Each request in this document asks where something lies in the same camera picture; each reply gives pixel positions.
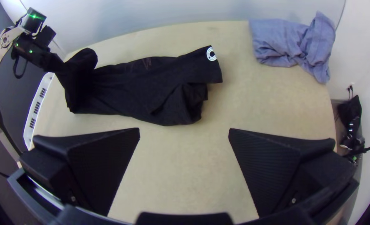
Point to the white laundry basket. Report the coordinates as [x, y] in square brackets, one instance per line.
[36, 106]

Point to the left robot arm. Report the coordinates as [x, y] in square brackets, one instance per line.
[0, 47]

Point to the black t-shirt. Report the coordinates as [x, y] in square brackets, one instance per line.
[135, 87]

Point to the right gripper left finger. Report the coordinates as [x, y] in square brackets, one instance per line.
[94, 168]

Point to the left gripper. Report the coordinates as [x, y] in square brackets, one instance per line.
[35, 54]

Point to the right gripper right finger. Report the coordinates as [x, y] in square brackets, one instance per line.
[266, 168]

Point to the black bag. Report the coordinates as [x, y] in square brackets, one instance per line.
[350, 109]

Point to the blue garment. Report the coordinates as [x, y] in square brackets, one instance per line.
[285, 43]

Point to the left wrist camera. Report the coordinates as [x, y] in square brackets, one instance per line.
[47, 36]

